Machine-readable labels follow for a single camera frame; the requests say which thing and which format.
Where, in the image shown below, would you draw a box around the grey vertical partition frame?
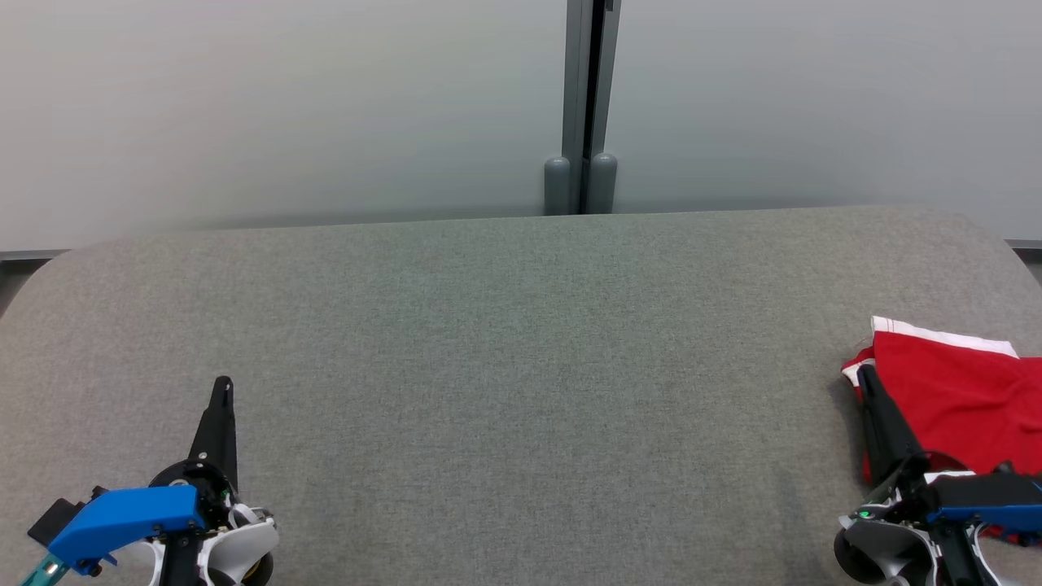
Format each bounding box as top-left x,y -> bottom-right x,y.
562,0 -> 621,214

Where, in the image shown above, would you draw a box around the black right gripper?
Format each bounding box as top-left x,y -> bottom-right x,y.
851,364 -> 990,586

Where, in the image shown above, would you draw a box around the red shorts with white lining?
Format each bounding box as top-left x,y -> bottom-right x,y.
841,316 -> 1042,477

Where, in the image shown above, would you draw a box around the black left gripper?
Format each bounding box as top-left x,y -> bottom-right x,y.
151,375 -> 239,586

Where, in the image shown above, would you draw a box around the left black cable teal plug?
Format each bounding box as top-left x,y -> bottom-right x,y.
18,553 -> 72,586

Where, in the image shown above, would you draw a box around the grey fabric sofa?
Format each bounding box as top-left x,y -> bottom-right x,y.
0,203 -> 1042,586

